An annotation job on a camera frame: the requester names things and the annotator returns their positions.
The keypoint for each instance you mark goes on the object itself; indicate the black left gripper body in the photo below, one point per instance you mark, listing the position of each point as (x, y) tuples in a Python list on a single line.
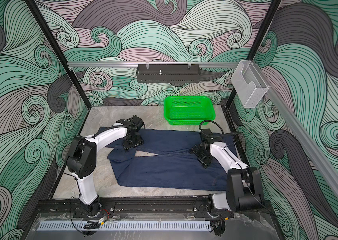
[(136, 141)]

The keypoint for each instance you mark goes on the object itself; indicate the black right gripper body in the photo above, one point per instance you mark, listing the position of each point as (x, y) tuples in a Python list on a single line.
[(204, 158)]

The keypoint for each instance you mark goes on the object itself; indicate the dark blue denim trousers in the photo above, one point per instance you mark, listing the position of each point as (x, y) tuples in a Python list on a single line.
[(165, 160)]

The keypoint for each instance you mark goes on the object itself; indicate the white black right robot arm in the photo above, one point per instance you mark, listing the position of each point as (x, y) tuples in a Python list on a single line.
[(244, 189)]

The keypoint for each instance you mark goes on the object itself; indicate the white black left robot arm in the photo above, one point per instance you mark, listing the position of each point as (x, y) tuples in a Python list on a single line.
[(82, 158)]

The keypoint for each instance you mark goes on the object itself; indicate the green plastic laundry basket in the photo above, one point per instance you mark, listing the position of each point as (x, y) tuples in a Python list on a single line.
[(188, 110)]

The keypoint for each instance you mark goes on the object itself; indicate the black corner frame post right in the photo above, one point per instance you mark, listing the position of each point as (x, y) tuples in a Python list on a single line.
[(258, 41)]

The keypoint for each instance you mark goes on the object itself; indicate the black corner frame post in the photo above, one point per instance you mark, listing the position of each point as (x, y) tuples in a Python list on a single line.
[(258, 41), (57, 50)]

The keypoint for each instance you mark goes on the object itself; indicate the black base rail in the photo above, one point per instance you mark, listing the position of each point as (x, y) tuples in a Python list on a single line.
[(198, 207)]

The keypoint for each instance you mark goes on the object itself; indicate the clear plastic wall holder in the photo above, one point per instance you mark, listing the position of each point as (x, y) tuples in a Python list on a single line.
[(249, 83)]

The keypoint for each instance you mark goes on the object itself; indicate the white slotted cable duct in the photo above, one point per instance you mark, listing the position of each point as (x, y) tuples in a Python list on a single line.
[(127, 226)]

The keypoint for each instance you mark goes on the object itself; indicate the aluminium rail right wall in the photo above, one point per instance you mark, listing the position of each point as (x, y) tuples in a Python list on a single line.
[(307, 142)]

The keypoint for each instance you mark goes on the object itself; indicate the aluminium rail wall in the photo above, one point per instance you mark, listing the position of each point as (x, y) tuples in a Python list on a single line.
[(307, 142), (114, 64)]

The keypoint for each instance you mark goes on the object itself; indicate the aluminium rail back wall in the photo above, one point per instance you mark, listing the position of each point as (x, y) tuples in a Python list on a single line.
[(114, 64)]

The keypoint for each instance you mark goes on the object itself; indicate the black corner frame post left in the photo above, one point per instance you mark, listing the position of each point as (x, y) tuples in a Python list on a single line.
[(57, 50)]

